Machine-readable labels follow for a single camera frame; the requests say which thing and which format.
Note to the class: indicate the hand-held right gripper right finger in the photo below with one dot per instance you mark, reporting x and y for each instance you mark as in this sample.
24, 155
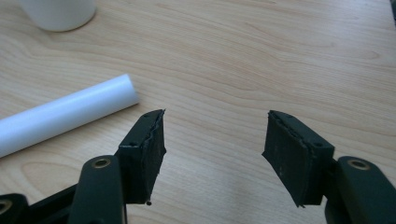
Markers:
292, 161

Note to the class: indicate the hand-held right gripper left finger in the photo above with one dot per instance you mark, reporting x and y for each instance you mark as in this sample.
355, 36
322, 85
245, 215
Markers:
141, 161

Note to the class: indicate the white plastic pipe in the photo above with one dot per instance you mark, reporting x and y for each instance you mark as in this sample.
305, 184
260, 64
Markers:
62, 116

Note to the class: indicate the white cup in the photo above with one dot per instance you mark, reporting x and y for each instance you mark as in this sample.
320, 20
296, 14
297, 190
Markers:
59, 14

